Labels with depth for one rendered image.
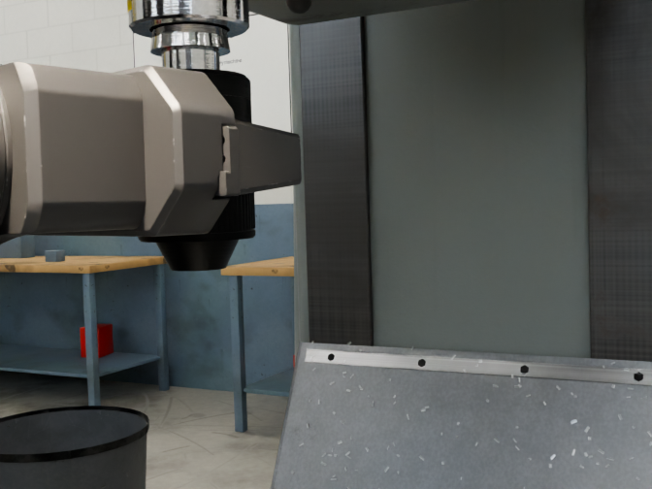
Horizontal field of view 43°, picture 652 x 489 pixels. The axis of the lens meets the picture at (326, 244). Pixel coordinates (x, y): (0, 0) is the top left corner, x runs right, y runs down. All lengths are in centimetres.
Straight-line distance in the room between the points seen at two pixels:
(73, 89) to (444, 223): 46
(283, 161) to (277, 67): 491
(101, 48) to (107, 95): 582
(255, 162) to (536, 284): 39
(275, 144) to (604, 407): 40
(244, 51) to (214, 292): 154
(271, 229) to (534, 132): 458
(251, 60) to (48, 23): 173
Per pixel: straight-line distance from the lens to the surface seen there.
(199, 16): 33
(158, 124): 27
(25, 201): 26
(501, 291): 68
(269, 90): 525
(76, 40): 625
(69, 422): 262
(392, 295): 71
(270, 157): 33
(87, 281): 506
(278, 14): 60
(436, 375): 69
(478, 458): 67
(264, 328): 530
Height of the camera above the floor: 121
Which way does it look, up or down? 3 degrees down
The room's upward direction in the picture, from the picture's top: 2 degrees counter-clockwise
